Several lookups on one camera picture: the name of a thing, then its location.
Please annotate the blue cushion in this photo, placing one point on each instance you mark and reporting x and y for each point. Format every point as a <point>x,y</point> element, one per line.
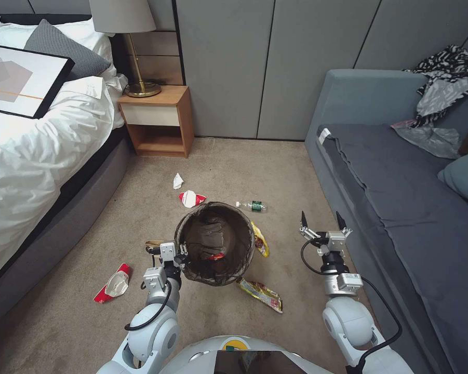
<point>465,179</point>

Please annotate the white duvet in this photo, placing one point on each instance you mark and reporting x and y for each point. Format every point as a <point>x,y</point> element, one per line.
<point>43,163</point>

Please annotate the wooden nightstand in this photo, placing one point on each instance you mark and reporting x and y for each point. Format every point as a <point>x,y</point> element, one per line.
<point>156,115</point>

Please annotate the white crumpled paper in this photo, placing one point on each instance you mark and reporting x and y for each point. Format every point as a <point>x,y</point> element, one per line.
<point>178,181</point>

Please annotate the white sofa tag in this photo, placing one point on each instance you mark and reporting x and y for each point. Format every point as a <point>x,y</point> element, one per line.
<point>323,136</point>

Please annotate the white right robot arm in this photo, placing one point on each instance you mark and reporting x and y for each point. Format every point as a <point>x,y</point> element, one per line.
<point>346,319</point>

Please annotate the black white patterned cloth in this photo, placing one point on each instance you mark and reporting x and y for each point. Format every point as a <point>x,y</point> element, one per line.
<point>448,66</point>

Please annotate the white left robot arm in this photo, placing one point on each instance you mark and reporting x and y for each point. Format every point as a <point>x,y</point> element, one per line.
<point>156,331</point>

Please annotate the flattened red white carton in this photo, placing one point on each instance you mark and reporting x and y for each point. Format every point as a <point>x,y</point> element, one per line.
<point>190,198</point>

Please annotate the black framed picture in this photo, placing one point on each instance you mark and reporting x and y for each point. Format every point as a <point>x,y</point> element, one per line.
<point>15,78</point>

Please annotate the grey plastic bag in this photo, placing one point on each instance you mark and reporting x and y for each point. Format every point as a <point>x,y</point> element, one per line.
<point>432,138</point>

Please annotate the white pillow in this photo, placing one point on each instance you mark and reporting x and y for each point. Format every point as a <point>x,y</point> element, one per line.
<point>91,39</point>

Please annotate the brass lamp grey shade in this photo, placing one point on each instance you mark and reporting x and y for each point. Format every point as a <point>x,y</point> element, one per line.
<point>120,15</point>

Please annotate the dark grey sofa cover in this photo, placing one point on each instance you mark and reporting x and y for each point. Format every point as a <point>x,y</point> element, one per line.
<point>413,218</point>

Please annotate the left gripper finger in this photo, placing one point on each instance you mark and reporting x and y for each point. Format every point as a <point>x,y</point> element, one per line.
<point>154,245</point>
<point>184,250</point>

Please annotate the black mesh trash bin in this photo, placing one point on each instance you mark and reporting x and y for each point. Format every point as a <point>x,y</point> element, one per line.
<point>237,233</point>

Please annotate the long yellow red snack wrapper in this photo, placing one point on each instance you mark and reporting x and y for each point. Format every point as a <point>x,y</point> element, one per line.
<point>261,292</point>

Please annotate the wooden headboard panel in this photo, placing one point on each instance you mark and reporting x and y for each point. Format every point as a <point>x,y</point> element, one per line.
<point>159,58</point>

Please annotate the grey textured pillow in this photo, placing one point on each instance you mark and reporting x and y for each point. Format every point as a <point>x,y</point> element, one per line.
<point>62,46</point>

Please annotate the long red white wrapper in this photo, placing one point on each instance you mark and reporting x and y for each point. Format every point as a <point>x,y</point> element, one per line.
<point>101,296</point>

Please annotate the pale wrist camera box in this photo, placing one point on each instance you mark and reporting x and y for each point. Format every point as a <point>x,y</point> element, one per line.
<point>336,242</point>
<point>168,251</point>

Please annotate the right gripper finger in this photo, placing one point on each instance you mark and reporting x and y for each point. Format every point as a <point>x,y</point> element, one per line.
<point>304,222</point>
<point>342,224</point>

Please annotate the plastic bottle green label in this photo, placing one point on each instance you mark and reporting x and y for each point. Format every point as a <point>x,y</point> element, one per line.
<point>255,205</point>

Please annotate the grey bed frame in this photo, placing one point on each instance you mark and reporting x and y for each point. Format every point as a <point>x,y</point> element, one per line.
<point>62,249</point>

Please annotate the blue grey sofa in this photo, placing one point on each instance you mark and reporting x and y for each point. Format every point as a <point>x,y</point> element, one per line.
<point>358,97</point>

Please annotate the grey crumpled paper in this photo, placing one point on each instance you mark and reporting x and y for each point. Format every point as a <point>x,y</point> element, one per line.
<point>210,233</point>

